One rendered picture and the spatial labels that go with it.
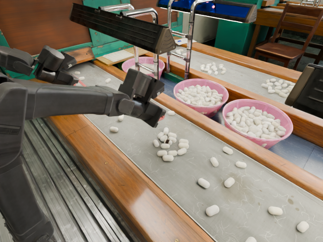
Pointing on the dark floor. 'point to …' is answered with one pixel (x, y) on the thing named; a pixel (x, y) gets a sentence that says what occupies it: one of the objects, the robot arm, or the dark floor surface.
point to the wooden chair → (279, 55)
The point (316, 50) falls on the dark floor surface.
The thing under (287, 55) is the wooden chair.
